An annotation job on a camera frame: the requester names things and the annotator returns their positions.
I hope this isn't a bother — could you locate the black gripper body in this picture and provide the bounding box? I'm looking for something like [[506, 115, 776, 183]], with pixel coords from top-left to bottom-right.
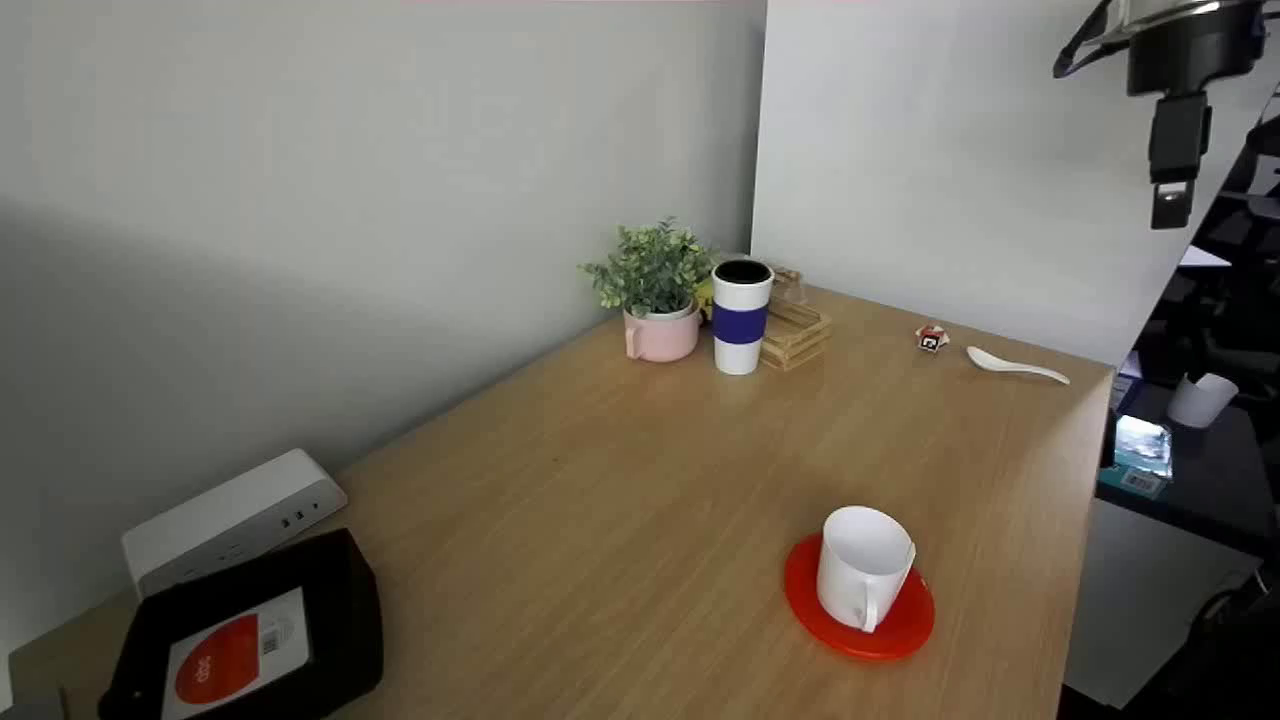
[[1146, 93, 1211, 228]]

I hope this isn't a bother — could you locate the white ceramic mug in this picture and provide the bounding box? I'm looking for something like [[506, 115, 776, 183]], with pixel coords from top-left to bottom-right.
[[817, 503, 917, 633]]

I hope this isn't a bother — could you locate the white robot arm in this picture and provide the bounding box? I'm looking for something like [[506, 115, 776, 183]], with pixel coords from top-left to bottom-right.
[[1052, 0, 1269, 228]]

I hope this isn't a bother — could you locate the small red plate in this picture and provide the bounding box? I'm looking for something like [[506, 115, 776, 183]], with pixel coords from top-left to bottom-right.
[[778, 531, 941, 663]]

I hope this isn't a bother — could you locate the white ceramic spoon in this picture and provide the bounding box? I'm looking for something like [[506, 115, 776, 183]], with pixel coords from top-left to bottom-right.
[[962, 342, 1072, 388]]

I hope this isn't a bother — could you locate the small red white toy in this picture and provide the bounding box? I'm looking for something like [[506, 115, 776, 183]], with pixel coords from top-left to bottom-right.
[[910, 324, 953, 352]]

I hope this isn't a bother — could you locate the small wooden crate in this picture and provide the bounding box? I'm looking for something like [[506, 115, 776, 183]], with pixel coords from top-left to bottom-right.
[[763, 304, 831, 372]]

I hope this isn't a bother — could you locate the white cup with blue sleeve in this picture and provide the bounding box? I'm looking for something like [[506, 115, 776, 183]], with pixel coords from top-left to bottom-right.
[[713, 260, 773, 375]]

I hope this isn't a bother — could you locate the green plant in pink pot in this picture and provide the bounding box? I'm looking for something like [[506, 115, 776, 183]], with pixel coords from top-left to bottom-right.
[[583, 220, 713, 363]]

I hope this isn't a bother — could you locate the white rectangular speaker box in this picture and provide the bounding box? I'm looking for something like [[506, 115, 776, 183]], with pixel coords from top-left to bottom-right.
[[119, 448, 346, 594]]

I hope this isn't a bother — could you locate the black case with red label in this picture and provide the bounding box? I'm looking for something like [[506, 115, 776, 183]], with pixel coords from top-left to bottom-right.
[[96, 531, 384, 720]]

